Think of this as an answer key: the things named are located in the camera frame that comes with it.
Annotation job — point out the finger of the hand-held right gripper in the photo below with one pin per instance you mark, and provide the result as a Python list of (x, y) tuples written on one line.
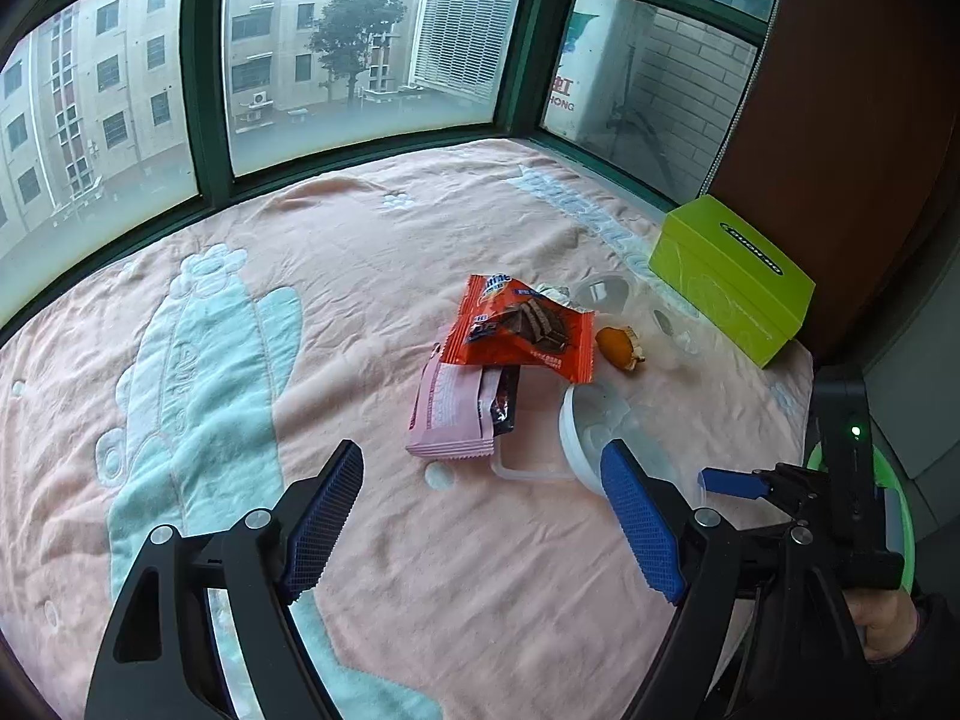
[(731, 481)]

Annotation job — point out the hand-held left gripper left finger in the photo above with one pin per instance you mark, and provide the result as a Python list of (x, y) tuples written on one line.
[(326, 525)]

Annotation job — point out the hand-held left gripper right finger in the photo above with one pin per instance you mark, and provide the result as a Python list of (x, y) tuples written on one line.
[(639, 521)]

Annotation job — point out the green perforated plastic basket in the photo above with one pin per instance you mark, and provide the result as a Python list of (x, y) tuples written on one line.
[(896, 517)]

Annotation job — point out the clear plastic lid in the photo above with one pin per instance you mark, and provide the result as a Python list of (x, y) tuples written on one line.
[(525, 471)]

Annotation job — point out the pink snack wrapper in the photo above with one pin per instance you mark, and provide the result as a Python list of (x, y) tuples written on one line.
[(450, 412)]

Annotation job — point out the orange fruit peel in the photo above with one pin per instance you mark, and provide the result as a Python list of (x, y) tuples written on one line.
[(619, 345)]

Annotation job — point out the dark snack wrapper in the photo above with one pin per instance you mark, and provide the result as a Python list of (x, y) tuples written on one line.
[(502, 401)]

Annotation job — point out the orange snack wrapper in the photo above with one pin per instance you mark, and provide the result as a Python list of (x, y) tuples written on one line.
[(525, 330)]

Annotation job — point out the person's right forearm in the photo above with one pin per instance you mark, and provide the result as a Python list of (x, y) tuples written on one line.
[(926, 682)]

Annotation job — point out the person's right hand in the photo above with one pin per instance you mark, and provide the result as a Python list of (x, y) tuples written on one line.
[(885, 622)]

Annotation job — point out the pink printed blanket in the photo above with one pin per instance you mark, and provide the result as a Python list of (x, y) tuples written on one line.
[(262, 405)]

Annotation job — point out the lime green cardboard box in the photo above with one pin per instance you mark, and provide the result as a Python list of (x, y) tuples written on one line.
[(731, 281)]

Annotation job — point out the brown wooden wardrobe panel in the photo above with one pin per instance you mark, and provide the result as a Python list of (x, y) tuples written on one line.
[(847, 127)]

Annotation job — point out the beige apartment building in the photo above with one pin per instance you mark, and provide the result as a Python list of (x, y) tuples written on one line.
[(97, 90)]

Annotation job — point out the green tree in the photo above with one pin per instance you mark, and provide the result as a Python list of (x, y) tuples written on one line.
[(352, 30)]

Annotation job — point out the white louvered vent panel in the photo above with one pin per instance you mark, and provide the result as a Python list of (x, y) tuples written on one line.
[(465, 30)]

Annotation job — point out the green window frame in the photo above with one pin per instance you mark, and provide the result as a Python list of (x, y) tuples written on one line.
[(206, 90)]

